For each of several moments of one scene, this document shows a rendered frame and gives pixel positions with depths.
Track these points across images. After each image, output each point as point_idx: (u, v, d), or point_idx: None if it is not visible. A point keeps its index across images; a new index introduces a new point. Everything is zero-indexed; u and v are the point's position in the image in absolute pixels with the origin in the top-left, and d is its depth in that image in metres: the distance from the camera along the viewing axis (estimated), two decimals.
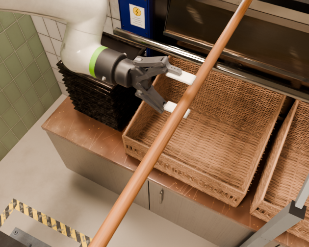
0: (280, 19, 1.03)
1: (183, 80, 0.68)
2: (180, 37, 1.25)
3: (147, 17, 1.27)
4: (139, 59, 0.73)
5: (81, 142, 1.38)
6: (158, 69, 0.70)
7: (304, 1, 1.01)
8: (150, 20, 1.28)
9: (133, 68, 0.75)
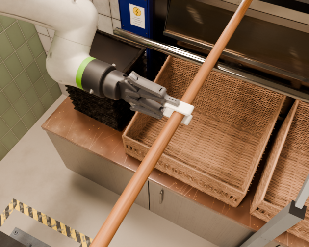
0: (280, 19, 1.03)
1: (181, 111, 0.68)
2: (180, 37, 1.25)
3: (147, 17, 1.27)
4: (134, 77, 0.69)
5: (81, 142, 1.38)
6: (156, 97, 0.70)
7: (304, 1, 1.01)
8: (150, 20, 1.28)
9: (121, 81, 0.72)
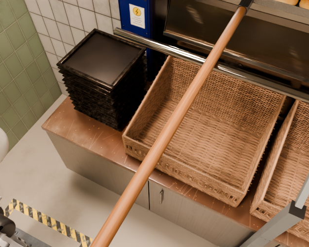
0: (280, 19, 1.03)
1: None
2: (180, 37, 1.25)
3: (147, 17, 1.27)
4: (3, 244, 0.48)
5: (81, 142, 1.38)
6: None
7: None
8: (150, 20, 1.28)
9: None
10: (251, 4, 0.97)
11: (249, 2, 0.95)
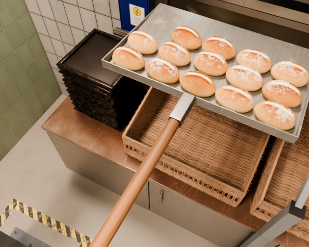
0: (280, 19, 1.03)
1: None
2: None
3: None
4: None
5: (81, 142, 1.38)
6: None
7: (304, 1, 1.01)
8: None
9: None
10: (189, 110, 0.72)
11: (184, 111, 0.69)
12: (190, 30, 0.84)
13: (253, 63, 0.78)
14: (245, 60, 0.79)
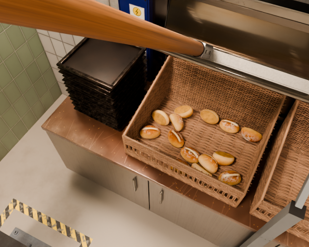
0: (280, 19, 1.03)
1: None
2: None
3: (147, 17, 1.27)
4: None
5: (81, 142, 1.38)
6: None
7: (304, 1, 1.01)
8: (150, 20, 1.28)
9: None
10: (208, 54, 0.65)
11: (207, 43, 0.62)
12: (177, 136, 1.32)
13: (228, 128, 1.36)
14: (224, 126, 1.37)
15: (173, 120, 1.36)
